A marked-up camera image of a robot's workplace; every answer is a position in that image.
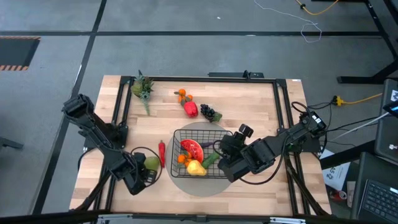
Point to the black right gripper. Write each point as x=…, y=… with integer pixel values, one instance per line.
x=231, y=149

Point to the black table edge rail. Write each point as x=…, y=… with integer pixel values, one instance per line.
x=46, y=216

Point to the grey chair leg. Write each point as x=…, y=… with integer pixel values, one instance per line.
x=11, y=143

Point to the round grey mat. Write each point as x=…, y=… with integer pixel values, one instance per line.
x=199, y=188

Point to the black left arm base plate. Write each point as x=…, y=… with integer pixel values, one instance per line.
x=88, y=144

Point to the orange tangerine cluster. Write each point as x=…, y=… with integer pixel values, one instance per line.
x=182, y=92
x=182, y=158

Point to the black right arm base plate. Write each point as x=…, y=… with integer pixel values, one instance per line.
x=314, y=147

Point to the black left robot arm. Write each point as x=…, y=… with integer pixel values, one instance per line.
x=93, y=127

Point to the red chili pepper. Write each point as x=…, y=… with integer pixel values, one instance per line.
x=162, y=154

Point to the red bell pepper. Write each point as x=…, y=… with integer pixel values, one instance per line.
x=191, y=109

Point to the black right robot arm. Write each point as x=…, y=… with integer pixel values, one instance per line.
x=280, y=141

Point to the yellow pear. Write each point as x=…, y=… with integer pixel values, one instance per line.
x=196, y=168

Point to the red watermelon slice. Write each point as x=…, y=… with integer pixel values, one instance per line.
x=192, y=149

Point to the black phone with lit screen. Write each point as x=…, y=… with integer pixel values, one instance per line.
x=392, y=108

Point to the black hazard-striped floor mat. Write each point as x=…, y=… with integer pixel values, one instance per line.
x=15, y=51

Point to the black laptop keyboard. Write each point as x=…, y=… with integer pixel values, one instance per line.
x=379, y=199

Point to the green pear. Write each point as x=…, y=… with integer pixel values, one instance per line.
x=152, y=163

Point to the black desk leg frame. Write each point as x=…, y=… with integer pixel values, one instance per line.
x=377, y=28

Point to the dark grape bunch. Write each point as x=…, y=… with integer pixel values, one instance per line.
x=207, y=112

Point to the purple eggplant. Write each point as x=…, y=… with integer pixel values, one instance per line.
x=206, y=144

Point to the green cucumber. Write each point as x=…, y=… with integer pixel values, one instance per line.
x=210, y=160

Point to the black aluminium table frame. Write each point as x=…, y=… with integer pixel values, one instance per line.
x=217, y=79

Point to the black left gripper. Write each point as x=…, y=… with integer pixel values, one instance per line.
x=135, y=177

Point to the green artificial succulent plant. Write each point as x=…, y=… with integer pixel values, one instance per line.
x=142, y=88

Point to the red drink can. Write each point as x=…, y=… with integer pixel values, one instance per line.
x=339, y=195

